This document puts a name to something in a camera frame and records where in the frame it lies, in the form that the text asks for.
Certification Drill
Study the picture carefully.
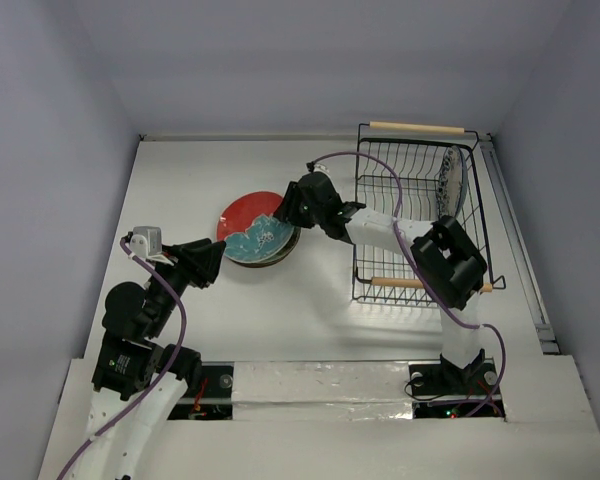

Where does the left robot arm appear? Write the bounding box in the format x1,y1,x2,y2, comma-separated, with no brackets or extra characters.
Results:
70,227,226,479

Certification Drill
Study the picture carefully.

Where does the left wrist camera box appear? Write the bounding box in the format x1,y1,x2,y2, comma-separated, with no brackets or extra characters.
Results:
128,226,163,261

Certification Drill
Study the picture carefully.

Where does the dark teal blossom plate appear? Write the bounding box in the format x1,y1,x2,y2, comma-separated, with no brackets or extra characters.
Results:
227,229,302,269

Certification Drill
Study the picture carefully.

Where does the black wire dish rack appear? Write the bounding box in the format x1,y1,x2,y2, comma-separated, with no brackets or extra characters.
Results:
352,122,492,307

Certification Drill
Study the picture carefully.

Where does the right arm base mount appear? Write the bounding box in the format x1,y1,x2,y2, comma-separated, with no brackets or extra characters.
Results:
404,362,505,419

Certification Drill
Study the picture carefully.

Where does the aluminium rail right side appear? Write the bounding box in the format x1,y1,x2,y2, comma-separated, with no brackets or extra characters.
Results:
480,137,562,355

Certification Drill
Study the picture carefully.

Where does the silver foil strip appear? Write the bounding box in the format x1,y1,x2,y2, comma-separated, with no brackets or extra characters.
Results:
231,361,413,422

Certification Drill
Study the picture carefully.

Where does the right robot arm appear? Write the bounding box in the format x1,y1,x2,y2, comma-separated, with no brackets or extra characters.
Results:
274,172,487,394

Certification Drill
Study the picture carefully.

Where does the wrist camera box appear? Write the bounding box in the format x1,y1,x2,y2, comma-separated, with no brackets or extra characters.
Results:
128,226,163,261
306,161,330,176

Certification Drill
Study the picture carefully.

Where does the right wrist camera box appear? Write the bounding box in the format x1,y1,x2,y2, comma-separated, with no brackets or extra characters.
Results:
306,161,330,176

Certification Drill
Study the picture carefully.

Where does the grey tree pattern plate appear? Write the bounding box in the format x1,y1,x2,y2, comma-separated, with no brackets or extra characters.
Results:
435,145,468,218

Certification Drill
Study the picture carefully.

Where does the red and teal plate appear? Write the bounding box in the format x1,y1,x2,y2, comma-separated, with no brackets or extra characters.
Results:
216,191,294,265

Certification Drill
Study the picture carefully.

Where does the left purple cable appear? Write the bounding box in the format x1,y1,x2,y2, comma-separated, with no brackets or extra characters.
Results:
54,234,189,480

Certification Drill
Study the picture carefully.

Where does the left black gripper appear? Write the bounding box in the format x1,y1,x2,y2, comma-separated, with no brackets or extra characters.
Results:
147,236,226,334

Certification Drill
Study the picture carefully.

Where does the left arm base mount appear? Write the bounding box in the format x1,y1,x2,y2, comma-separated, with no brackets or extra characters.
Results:
168,363,234,421

